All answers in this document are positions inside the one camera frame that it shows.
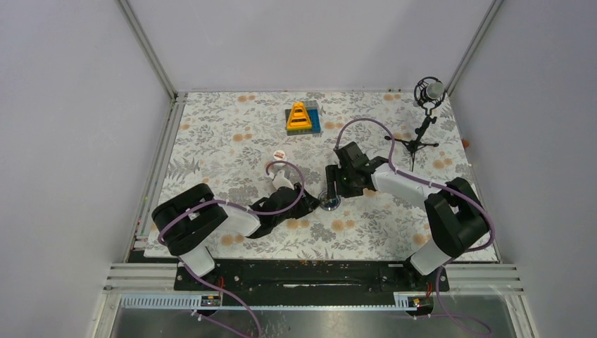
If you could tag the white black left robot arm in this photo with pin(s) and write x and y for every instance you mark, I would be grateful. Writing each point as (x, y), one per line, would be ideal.
(187, 220)

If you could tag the floral patterned table mat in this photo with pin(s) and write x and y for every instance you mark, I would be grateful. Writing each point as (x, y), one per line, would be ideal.
(226, 139)

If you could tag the white cap amber pill bottle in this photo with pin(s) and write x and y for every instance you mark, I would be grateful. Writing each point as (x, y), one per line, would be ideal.
(279, 155)

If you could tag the yellow pyramid toy on blocks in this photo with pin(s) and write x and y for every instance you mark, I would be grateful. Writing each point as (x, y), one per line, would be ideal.
(303, 118)

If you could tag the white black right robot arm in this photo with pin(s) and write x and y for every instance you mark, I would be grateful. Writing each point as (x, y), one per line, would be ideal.
(454, 213)

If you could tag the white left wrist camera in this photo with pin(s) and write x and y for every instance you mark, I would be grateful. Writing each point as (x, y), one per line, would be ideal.
(279, 180)

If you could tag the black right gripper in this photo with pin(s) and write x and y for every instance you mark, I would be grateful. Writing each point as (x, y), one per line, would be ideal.
(334, 174)

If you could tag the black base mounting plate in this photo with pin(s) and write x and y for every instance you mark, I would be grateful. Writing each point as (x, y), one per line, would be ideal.
(321, 283)

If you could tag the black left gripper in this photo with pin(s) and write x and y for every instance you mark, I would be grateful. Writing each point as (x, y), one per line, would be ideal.
(307, 205)

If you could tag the round clear blue pill case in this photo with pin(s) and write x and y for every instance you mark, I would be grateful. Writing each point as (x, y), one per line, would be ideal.
(328, 204)

